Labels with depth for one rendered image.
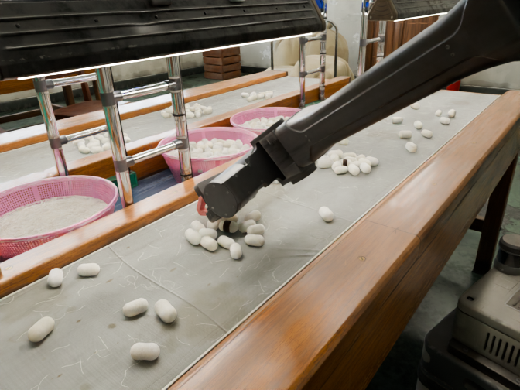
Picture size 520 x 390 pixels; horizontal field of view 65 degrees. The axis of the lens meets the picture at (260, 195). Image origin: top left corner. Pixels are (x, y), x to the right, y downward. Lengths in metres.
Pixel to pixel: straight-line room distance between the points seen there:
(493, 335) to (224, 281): 0.65
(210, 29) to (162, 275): 0.36
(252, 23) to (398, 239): 0.41
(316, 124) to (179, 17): 0.25
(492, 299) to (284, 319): 0.67
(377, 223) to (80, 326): 0.46
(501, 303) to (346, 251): 0.54
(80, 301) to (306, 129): 0.38
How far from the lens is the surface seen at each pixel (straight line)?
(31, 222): 0.91
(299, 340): 0.48
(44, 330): 0.58
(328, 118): 0.45
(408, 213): 0.74
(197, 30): 0.62
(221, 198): 0.56
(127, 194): 0.80
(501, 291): 1.12
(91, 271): 0.66
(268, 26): 0.73
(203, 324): 0.54
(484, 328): 1.06
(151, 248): 0.70
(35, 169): 1.17
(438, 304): 1.81
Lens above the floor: 1.10
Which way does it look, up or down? 25 degrees down
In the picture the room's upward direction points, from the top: 2 degrees counter-clockwise
